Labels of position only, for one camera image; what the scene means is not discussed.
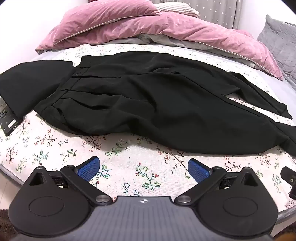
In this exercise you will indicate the dark brown shaggy rug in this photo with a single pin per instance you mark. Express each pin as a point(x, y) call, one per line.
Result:
point(5, 226)

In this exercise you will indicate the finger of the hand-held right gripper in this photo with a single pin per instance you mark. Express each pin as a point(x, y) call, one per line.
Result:
point(289, 177)

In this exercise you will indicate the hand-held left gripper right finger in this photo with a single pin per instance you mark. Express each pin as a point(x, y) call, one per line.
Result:
point(197, 170)

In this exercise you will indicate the black flat electronic device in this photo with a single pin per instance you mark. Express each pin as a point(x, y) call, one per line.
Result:
point(8, 120)

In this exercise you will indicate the folded black garment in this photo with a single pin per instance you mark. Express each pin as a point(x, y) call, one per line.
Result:
point(30, 85)

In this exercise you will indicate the grey quilted pillow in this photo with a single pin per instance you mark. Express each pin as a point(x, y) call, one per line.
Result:
point(279, 44)

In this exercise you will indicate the floral bed sheet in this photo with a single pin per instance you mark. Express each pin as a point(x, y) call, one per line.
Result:
point(129, 160)

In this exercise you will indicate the striped pillow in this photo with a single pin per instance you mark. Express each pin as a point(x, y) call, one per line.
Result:
point(178, 9)

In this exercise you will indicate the black pants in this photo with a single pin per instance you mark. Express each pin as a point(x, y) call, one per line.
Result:
point(150, 97)

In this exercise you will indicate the grey star-print headboard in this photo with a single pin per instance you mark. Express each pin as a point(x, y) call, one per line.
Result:
point(215, 11)

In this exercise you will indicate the grey blanket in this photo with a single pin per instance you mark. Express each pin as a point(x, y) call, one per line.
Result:
point(185, 45)

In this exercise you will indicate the pink duvet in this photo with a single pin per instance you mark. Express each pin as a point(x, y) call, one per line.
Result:
point(143, 30)

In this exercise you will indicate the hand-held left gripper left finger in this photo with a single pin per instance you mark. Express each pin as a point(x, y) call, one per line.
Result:
point(89, 168)

